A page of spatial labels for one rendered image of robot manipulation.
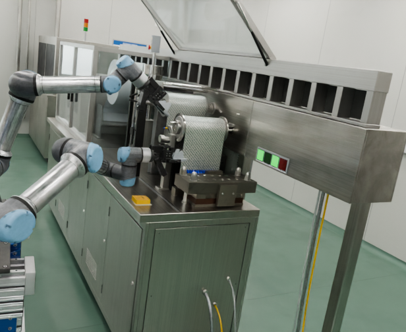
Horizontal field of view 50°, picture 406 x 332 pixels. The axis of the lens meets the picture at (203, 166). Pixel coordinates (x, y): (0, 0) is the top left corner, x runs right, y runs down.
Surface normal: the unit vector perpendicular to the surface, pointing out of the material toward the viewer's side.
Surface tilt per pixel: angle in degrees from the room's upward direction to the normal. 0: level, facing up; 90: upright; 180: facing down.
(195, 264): 90
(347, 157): 90
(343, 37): 90
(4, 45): 90
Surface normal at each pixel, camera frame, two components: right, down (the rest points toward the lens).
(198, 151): 0.47, 0.27
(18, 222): 0.85, 0.29
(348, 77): -0.87, -0.01
